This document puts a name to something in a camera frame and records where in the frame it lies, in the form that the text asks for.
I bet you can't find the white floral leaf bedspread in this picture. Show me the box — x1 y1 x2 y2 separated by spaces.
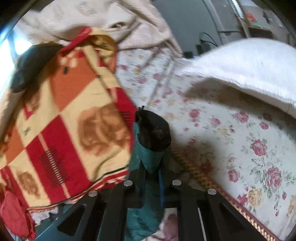
144 208 179 241

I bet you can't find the white rose print sheet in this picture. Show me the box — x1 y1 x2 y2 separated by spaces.
116 47 295 240

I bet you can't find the red cream rose blanket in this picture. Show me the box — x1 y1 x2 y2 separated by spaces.
1 27 136 211

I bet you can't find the white towel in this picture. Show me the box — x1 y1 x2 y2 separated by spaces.
183 38 296 117

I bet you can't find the beige crumpled sheet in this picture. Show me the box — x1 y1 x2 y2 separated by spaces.
15 1 182 57

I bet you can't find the teal puffer jacket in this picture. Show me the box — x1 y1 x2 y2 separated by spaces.
125 109 171 240

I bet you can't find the red heart ruffled pillow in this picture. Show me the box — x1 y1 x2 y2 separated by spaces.
1 191 36 240

